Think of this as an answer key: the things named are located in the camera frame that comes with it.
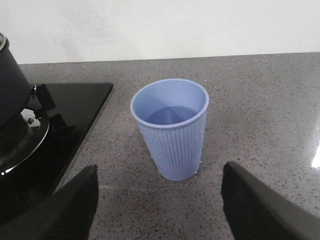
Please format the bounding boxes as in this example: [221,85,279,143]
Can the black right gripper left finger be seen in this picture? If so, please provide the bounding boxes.
[0,164,99,240]

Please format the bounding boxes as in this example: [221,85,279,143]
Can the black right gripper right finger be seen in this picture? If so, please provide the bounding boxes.
[221,161,320,240]

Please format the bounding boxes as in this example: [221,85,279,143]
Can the light blue ribbed cup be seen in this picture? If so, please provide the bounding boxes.
[130,78,209,181]

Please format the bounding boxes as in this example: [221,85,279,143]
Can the black pot support grate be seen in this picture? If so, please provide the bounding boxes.
[0,83,76,176]

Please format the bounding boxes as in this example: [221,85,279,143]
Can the dark blue cooking pot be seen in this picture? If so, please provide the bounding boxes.
[0,34,32,129]

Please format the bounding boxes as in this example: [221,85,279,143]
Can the black glass gas stove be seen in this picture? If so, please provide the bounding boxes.
[0,83,113,223]

